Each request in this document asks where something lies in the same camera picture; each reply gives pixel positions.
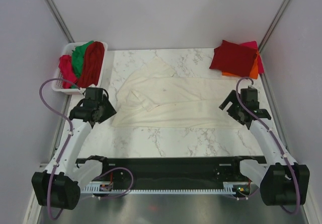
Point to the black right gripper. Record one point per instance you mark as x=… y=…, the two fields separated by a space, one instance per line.
x=231 y=97

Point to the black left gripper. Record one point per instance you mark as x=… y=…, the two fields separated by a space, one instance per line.
x=110 y=110

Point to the white t shirt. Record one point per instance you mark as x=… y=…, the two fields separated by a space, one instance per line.
x=154 y=96

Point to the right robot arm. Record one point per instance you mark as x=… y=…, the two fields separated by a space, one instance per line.
x=283 y=181

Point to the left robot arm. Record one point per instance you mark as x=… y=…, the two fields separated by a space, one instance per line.
x=61 y=182

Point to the folded orange t shirt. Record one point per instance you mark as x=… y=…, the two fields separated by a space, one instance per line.
x=253 y=73

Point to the folded dark red t shirt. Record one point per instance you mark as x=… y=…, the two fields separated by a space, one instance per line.
x=233 y=58

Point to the folded pink t shirt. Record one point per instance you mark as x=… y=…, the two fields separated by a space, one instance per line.
x=253 y=45

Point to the crimson pink t shirt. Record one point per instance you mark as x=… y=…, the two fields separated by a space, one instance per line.
x=66 y=70

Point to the green t shirt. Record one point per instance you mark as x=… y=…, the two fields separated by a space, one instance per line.
x=79 y=58

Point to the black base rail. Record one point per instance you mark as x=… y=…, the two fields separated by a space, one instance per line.
x=174 y=173

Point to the white cable duct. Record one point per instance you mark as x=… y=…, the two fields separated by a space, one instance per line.
x=103 y=188

